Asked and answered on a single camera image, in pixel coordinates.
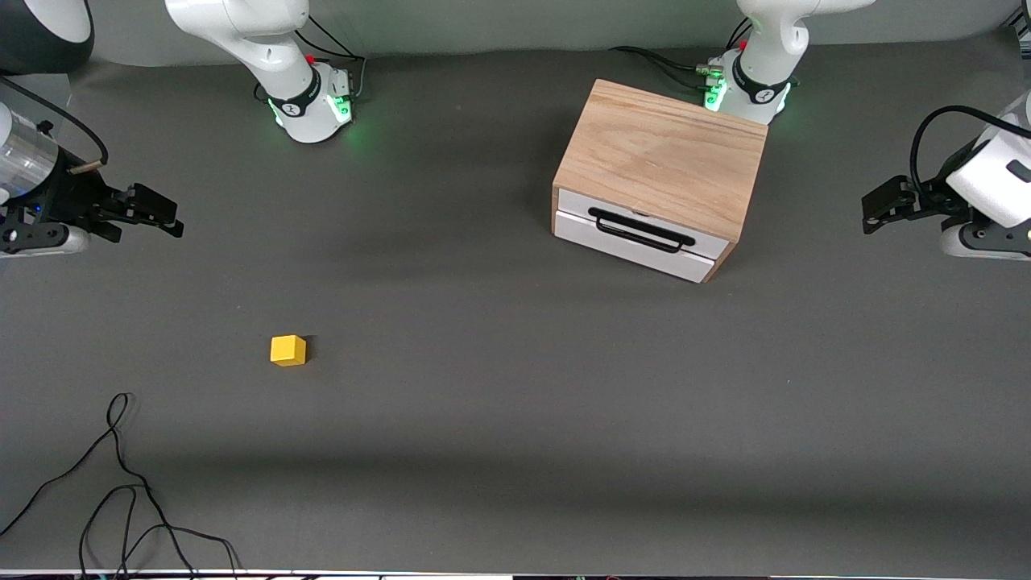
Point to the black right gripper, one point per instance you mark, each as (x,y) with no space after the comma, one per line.
(71,196)

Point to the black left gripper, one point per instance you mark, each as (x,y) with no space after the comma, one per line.
(932,198)

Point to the yellow cube block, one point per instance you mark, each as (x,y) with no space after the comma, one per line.
(287,350)

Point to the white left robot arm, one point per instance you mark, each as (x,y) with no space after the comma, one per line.
(765,48)

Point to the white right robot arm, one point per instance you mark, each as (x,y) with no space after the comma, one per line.
(266,48)

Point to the wooden drawer cabinet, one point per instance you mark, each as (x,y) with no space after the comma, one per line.
(660,153)

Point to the black table edge rail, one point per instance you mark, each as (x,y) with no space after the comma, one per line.
(1021,24)

